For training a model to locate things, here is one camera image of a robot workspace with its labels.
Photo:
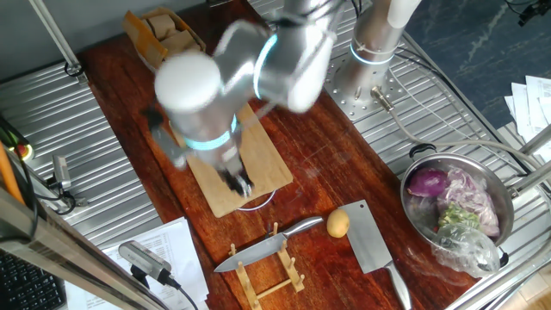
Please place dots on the loose white paper sheets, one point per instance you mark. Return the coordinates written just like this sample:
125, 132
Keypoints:
534, 107

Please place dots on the bag of chopped purple cabbage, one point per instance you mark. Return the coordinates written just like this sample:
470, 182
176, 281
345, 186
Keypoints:
471, 194

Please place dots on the metal camera mount clamp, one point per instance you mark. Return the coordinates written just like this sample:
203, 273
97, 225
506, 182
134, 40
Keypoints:
64, 200

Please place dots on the purple onion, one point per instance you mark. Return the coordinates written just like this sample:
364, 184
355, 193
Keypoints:
427, 183

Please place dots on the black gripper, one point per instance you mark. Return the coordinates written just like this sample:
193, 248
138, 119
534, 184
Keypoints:
230, 173

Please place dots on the clear bag with greens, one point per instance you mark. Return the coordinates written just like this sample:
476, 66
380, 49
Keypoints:
469, 249

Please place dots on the open cardboard box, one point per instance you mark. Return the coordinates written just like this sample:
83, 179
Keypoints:
146, 43

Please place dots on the steel cleaver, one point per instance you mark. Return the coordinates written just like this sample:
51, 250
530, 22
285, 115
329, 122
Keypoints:
366, 241

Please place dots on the steel chef knife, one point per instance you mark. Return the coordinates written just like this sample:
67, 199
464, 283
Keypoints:
258, 249

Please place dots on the steel cooking pot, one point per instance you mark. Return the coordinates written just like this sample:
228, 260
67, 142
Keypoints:
501, 194

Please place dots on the red emergency stop button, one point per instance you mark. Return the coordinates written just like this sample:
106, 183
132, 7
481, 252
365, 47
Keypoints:
22, 151

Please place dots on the small yellow potato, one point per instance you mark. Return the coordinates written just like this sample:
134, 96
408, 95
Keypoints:
338, 223

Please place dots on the bamboo cutting board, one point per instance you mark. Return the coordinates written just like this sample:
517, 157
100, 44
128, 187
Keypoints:
267, 168

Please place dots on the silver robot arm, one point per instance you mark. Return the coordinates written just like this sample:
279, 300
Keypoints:
241, 64

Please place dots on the aluminium frame bar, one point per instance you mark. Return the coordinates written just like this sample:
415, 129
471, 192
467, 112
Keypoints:
64, 254

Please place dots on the printed white paper stack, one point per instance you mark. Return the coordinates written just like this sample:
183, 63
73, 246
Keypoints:
172, 245

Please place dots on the wooden knife rack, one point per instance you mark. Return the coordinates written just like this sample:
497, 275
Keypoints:
290, 264

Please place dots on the grey exterior camera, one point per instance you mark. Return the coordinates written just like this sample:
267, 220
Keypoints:
61, 170

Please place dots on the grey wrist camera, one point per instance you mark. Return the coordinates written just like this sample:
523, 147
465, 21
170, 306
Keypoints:
165, 146

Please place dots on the aluminium frame post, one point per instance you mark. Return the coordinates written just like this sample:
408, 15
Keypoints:
56, 39

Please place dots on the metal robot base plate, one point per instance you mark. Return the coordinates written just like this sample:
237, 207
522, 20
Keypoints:
340, 92

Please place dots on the black keyboard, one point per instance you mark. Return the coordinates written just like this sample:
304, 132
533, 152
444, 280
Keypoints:
26, 284

